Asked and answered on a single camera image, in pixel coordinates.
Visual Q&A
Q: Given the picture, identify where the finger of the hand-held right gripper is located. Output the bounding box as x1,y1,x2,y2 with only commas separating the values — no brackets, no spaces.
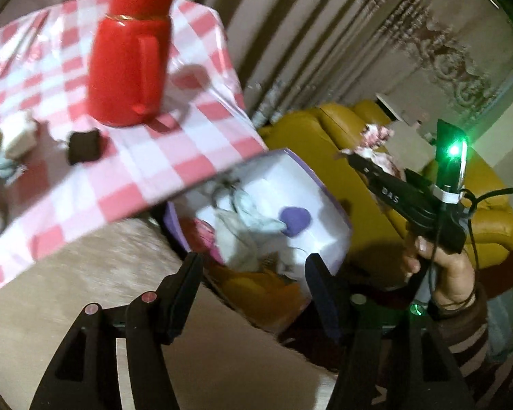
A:
345,154,411,189

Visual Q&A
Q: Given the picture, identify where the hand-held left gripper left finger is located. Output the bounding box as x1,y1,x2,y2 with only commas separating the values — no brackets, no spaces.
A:
28,252,203,410

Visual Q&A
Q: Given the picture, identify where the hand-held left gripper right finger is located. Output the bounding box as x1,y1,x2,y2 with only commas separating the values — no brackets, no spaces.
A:
304,254,471,410

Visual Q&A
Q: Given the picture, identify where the pink white floral cloth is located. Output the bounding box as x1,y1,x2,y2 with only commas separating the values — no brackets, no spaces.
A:
336,124,407,180

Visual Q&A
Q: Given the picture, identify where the light blue terry towel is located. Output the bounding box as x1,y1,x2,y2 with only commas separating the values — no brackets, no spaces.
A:
231,188,289,235

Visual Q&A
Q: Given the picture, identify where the white tissue packet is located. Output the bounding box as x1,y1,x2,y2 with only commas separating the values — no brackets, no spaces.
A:
0,111,39,159

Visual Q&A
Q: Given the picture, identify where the person's right forearm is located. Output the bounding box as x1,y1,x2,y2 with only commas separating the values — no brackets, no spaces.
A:
427,282,513,398

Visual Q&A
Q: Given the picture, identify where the person's right hand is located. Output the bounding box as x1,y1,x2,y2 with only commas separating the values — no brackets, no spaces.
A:
399,233,475,308

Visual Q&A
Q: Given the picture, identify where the orange yellow bag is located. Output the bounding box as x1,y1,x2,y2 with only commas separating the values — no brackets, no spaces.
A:
209,262,313,321

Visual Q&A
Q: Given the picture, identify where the yellow sofa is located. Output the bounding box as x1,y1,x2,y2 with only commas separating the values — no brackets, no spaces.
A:
259,100,513,265

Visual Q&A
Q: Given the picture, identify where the red white checked tablecloth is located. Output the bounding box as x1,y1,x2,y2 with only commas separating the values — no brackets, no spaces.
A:
0,0,269,302

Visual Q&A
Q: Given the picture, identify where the small black block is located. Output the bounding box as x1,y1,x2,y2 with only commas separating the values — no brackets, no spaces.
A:
67,130,102,166

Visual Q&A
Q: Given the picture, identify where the small light blue cloth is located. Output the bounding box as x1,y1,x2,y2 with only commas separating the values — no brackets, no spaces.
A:
0,151,26,180

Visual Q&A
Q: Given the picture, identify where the red thermos jug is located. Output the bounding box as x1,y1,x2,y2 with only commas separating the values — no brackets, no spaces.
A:
88,0,179,128

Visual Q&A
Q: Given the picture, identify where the black cable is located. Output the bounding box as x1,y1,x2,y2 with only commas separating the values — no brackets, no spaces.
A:
427,186,513,308

